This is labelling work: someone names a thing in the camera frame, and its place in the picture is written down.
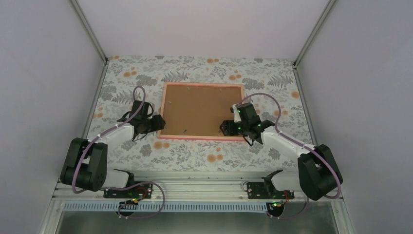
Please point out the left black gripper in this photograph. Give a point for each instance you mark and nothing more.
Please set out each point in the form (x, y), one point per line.
(158, 125)

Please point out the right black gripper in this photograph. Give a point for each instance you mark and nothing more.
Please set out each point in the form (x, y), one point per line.
(228, 129)

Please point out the pink picture frame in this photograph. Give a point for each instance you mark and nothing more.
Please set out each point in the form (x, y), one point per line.
(200, 108)

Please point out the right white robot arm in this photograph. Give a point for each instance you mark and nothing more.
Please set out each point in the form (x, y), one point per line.
(317, 174)

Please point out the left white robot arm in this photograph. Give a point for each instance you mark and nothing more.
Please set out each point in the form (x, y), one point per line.
(86, 163)

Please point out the floral table mat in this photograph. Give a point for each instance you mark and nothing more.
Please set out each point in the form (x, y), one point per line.
(275, 96)

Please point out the aluminium mounting rail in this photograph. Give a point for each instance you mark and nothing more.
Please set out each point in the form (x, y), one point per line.
(182, 186)

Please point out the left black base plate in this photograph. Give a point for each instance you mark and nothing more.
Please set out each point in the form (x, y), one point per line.
(139, 192)

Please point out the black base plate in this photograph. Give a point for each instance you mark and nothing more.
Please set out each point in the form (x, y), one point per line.
(258, 190)
(139, 192)

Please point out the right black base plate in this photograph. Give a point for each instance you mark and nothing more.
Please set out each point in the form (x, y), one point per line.
(258, 190)

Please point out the grey slotted cable duct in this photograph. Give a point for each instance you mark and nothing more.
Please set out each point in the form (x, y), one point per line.
(169, 206)

